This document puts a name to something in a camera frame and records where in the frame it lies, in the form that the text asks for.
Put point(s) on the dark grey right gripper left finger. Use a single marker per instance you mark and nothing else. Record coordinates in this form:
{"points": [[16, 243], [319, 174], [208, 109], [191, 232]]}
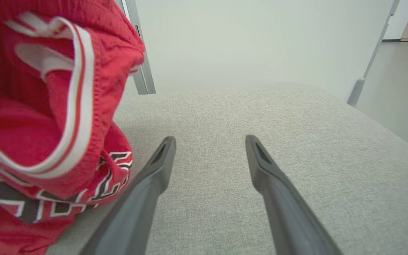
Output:
{"points": [[133, 212]]}

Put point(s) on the grey fabric sofa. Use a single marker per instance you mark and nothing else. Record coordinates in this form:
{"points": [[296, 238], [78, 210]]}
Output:
{"points": [[225, 113]]}

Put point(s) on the grey partition post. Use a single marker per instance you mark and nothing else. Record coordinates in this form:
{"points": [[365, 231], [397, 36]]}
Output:
{"points": [[358, 88], [143, 71]]}

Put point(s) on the red jersey shirt white sleeve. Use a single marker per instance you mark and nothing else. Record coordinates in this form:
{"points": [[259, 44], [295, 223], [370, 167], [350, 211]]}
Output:
{"points": [[30, 134]]}

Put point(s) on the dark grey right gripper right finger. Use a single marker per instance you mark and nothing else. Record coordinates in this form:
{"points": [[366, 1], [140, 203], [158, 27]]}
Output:
{"points": [[289, 216]]}

